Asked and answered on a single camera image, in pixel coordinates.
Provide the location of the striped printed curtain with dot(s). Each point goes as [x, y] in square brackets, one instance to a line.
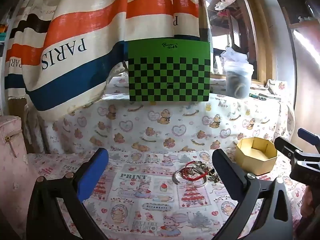
[87, 42]

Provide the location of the clear plastic bucket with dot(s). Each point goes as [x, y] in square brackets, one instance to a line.
[238, 80]

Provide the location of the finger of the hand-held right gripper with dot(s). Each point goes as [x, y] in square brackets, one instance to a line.
[308, 135]
[287, 146]

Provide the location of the white plastic bag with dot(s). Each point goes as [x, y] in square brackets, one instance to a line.
[233, 55]

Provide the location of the silver bangle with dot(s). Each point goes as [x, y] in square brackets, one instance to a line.
[175, 177]

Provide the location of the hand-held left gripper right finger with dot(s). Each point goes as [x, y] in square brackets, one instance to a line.
[225, 175]

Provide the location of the green checkered board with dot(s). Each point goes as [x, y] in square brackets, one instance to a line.
[170, 55]

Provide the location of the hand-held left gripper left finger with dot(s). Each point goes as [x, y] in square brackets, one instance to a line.
[92, 175]

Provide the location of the wooden window frame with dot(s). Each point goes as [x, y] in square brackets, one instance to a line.
[261, 42]

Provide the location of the pink zipper bag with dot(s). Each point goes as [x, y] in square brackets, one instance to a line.
[11, 140]

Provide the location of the bear and heart printed cloth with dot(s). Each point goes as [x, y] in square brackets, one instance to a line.
[175, 125]

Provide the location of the strawberry printed cloth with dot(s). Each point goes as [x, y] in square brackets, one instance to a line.
[150, 200]

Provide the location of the gold octagonal cardboard box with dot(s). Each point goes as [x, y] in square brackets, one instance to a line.
[260, 166]

